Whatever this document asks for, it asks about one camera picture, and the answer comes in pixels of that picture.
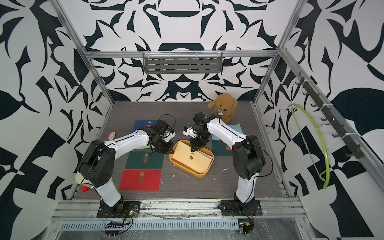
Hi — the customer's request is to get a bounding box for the cream yellow envelope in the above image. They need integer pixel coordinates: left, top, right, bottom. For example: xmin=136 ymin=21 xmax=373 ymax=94
xmin=171 ymin=140 xmax=214 ymax=175

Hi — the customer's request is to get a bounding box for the yellow plastic storage box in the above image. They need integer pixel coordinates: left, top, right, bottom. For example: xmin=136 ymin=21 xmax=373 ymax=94
xmin=168 ymin=139 xmax=215 ymax=179

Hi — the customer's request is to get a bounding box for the dark green envelope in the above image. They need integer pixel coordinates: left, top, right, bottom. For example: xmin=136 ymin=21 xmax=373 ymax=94
xmin=212 ymin=140 xmax=233 ymax=157
xmin=125 ymin=152 xmax=164 ymax=170

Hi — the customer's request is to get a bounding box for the pink envelope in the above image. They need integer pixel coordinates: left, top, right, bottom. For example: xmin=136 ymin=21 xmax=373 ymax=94
xmin=197 ymin=151 xmax=214 ymax=160

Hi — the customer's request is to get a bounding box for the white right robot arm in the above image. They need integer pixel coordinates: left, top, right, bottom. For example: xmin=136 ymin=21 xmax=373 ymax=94
xmin=183 ymin=112 xmax=266 ymax=207

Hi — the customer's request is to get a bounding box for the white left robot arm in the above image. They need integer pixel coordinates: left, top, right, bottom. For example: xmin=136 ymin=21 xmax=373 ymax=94
xmin=75 ymin=119 xmax=176 ymax=208

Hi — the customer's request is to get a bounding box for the light green envelope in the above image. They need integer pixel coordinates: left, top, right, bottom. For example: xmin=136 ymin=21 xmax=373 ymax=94
xmin=135 ymin=145 xmax=151 ymax=150

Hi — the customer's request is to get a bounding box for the dark blue envelope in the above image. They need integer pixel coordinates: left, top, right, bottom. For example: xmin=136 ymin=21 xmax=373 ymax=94
xmin=132 ymin=120 xmax=157 ymax=132

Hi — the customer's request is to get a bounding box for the brown plush dog toy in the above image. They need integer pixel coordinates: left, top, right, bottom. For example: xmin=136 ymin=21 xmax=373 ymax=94
xmin=208 ymin=94 xmax=238 ymax=124

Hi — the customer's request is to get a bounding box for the light blue envelope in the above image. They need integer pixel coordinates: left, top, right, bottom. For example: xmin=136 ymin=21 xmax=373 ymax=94
xmin=212 ymin=124 xmax=243 ymax=141

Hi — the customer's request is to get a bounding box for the small pink toy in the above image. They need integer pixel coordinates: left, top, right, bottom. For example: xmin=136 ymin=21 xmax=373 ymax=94
xmin=108 ymin=132 xmax=116 ymax=141

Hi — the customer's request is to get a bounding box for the red envelope left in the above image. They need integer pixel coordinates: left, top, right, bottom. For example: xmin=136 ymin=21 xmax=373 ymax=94
xmin=119 ymin=170 xmax=162 ymax=192

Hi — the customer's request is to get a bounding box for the grey perforated metal shelf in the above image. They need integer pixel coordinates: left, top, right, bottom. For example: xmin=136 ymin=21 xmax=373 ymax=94
xmin=143 ymin=51 xmax=224 ymax=74

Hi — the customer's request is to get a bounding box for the green hoop hanger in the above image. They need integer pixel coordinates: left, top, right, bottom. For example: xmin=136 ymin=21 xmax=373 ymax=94
xmin=289 ymin=104 xmax=331 ymax=190

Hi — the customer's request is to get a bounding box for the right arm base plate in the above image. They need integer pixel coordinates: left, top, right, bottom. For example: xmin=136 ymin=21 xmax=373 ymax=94
xmin=218 ymin=198 xmax=263 ymax=217

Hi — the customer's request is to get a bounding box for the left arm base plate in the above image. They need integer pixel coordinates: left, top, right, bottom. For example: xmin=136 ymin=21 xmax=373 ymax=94
xmin=97 ymin=200 xmax=142 ymax=219

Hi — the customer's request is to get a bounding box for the black connector block with cables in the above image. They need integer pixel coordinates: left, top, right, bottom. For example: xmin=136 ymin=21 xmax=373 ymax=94
xmin=104 ymin=216 xmax=134 ymax=237

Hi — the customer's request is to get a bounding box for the white slotted cable duct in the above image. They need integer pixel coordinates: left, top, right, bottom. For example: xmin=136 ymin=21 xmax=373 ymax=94
xmin=60 ymin=219 xmax=239 ymax=232

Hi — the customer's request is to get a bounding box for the black hook rail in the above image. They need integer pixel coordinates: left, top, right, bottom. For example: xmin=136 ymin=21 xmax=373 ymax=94
xmin=297 ymin=72 xmax=365 ymax=159

